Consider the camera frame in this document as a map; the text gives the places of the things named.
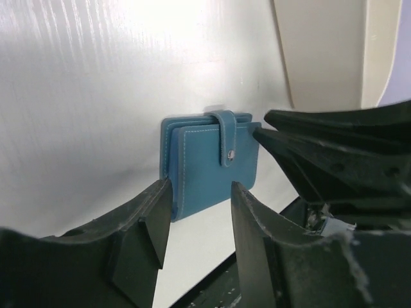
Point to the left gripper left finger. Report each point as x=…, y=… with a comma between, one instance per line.
x=111, y=261

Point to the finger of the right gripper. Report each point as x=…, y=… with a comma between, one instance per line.
x=350, y=165

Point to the blue leather card holder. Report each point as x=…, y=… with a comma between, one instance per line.
x=203, y=155

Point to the white oblong tray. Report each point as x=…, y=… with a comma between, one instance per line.
x=338, y=55

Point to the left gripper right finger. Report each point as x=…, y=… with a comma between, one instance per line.
x=368, y=269

